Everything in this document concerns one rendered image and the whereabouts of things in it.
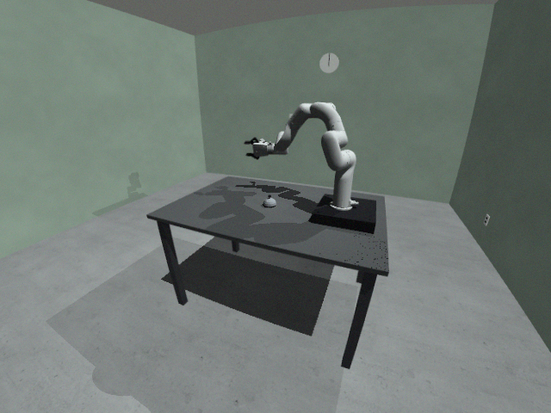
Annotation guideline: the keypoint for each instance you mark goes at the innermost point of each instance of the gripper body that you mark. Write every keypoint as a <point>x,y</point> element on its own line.
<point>260,149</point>

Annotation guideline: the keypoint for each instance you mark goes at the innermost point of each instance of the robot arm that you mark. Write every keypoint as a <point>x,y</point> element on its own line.
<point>331,142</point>

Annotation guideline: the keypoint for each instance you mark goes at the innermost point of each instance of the silver dome bell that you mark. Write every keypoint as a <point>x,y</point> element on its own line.
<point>269,202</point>

